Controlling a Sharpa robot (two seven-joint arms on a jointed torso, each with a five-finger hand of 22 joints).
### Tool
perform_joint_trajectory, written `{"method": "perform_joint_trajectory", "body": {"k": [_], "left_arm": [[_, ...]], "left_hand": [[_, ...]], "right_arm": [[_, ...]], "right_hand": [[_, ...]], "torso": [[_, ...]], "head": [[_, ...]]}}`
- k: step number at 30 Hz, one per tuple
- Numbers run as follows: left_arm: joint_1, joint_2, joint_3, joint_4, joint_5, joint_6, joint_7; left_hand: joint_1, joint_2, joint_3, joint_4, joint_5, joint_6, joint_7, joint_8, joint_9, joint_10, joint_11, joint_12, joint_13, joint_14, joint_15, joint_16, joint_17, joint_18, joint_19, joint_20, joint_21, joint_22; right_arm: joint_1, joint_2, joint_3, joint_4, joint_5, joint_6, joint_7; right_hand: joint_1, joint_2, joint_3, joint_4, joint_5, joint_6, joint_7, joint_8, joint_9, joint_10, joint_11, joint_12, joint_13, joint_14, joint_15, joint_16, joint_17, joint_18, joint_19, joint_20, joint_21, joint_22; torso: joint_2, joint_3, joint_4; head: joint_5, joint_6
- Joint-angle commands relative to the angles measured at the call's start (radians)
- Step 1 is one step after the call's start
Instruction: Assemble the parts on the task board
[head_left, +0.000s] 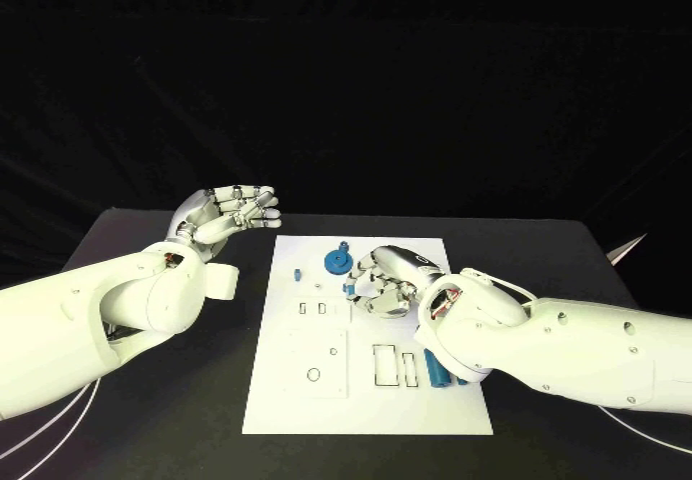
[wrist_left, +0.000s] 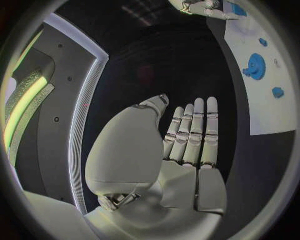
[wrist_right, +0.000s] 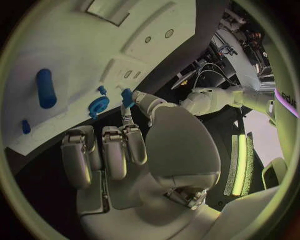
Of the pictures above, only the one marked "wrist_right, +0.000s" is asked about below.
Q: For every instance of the blue block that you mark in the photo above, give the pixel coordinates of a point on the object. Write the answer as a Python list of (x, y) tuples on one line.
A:
[(127, 96)]

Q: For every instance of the short blue peg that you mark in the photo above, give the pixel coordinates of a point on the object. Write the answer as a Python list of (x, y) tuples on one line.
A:
[(26, 127)]

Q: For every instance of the small blue plug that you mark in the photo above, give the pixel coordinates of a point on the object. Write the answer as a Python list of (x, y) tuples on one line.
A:
[(102, 90)]

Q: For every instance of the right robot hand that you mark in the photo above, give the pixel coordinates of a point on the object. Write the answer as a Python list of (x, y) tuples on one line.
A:
[(182, 142)]

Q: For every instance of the glowing light bar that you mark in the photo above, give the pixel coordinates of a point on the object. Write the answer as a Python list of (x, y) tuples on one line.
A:
[(241, 165)]

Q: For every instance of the blue gear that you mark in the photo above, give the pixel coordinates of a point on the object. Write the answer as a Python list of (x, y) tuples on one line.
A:
[(98, 106)]

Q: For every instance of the white task board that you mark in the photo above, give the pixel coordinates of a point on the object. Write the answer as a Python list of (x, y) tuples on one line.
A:
[(77, 52)]

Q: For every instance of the cluttered workshop desk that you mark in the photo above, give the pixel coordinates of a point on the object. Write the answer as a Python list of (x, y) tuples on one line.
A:
[(236, 54)]

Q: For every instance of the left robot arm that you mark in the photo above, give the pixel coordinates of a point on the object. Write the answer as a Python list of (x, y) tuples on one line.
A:
[(222, 97)]

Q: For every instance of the long blue cylinder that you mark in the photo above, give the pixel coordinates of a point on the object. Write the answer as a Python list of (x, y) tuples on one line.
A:
[(46, 90)]

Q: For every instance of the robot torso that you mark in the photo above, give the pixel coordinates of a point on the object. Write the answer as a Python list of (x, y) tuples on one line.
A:
[(284, 110)]

